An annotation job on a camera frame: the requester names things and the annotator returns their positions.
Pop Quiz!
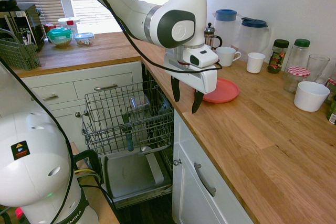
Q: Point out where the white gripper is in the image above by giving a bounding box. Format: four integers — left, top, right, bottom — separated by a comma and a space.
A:
164, 50, 218, 115

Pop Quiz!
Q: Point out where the red plastic plate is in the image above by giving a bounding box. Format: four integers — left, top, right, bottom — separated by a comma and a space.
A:
194, 78, 240, 104

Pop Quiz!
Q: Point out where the built-in dishwasher body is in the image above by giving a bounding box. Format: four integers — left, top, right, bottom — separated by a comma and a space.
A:
141, 62, 174, 156

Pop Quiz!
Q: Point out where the stainless dishwasher door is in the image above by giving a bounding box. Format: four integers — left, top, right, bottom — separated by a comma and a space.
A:
101, 144, 174, 210

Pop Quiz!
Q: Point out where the clear glass container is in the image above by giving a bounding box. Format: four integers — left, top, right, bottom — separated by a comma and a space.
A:
130, 94, 150, 112

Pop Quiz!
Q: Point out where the glass French press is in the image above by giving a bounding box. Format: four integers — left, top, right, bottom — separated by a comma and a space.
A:
204, 22, 223, 51

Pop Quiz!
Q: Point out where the white ribbed cup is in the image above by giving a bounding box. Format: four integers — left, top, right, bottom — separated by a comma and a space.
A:
246, 52, 266, 74

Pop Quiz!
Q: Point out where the clear pitcher round blue lid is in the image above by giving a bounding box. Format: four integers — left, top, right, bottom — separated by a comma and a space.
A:
212, 8, 244, 51

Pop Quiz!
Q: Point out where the clear pitcher dark spouted lid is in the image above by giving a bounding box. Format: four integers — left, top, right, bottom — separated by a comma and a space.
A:
237, 17, 271, 62

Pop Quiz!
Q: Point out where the dark coffee jar green lid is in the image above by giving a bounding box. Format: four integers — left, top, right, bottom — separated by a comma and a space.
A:
267, 39, 290, 74

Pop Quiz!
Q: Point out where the white kitchen base cabinet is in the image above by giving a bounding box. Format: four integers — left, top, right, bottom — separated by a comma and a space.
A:
172, 108, 254, 224
20, 61, 144, 154

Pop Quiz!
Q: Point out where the glass jar red checkered lid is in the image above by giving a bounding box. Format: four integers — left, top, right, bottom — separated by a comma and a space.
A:
283, 66, 311, 94

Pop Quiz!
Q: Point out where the black C-clamp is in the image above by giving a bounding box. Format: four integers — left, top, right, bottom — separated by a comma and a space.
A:
74, 150, 102, 183

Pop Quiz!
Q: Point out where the small container blue lid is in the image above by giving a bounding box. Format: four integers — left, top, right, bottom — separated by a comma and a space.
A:
73, 32, 95, 47

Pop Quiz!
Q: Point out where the clear jar green lid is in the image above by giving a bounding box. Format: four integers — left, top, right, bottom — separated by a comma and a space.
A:
285, 38, 311, 78

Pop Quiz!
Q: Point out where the white ceramic bowl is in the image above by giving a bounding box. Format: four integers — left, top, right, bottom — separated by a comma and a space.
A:
293, 81, 331, 112

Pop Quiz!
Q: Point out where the clear drinking glass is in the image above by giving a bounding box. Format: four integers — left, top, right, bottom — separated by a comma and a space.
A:
306, 54, 330, 84

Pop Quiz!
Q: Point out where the white tub red label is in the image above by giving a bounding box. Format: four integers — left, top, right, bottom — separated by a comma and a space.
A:
58, 17, 81, 35

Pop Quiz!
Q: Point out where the food container green lid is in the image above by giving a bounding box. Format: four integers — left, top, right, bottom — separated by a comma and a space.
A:
46, 27, 74, 48

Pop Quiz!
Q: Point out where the brown robot mounting board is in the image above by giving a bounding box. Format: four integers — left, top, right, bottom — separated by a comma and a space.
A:
70, 142, 120, 224

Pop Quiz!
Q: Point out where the green labelled jar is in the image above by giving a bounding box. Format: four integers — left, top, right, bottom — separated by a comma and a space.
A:
326, 94, 336, 125

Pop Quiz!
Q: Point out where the small red box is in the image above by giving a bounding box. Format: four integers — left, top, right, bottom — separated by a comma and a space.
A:
43, 23, 57, 36

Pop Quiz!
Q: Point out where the grey-green cutlery basket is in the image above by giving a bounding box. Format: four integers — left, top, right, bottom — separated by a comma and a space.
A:
0, 28, 42, 71

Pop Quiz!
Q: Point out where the black coffee machine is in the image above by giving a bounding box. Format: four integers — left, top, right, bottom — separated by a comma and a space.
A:
0, 3, 44, 51

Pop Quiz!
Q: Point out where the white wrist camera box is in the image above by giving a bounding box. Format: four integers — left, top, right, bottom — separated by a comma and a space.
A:
182, 46, 219, 69

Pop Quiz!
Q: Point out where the white mug with handle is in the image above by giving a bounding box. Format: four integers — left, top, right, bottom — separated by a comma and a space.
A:
215, 46, 242, 67

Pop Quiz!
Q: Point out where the grey wire dishwasher rack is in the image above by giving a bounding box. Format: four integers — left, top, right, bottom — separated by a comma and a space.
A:
81, 80, 174, 156

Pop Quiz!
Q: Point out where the yellow cable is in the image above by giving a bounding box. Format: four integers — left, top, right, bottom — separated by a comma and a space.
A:
75, 168, 97, 176

